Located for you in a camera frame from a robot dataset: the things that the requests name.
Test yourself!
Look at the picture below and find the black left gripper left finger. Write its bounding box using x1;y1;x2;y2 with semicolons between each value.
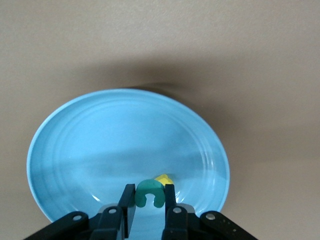
23;184;137;240

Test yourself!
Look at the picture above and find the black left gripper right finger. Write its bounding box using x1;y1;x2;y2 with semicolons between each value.
161;184;260;240

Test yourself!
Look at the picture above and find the teal letter c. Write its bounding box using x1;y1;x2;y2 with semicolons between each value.
134;179;166;209

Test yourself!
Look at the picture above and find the yellow letter d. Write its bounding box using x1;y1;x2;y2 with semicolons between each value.
153;174;175;187

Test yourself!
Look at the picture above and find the blue plate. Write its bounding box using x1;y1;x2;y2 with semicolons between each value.
26;88;231;240

